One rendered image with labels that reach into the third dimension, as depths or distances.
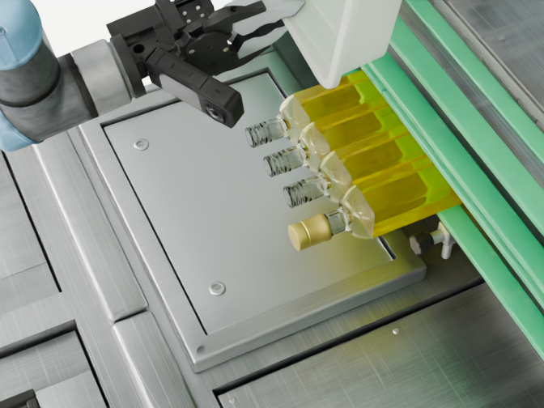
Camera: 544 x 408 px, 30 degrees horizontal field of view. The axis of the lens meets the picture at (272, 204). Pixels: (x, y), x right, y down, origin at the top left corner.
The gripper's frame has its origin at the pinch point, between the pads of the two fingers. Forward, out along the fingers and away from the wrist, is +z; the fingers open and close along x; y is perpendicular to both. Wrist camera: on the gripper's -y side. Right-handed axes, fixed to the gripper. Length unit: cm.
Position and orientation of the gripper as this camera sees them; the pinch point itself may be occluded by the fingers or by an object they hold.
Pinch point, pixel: (297, 12)
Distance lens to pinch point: 113.6
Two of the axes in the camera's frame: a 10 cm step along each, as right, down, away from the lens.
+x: 0.8, 4.6, 8.8
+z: 9.0, -4.0, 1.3
